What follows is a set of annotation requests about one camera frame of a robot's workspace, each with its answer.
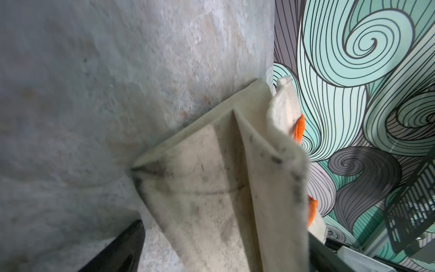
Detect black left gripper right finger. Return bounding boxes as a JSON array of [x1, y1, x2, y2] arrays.
[[308, 232, 353, 272]]

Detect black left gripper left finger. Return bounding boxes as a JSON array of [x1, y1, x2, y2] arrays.
[[79, 220, 146, 272]]

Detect beige canvas bag orange handles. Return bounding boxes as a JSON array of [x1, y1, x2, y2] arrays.
[[132, 76, 310, 272]]

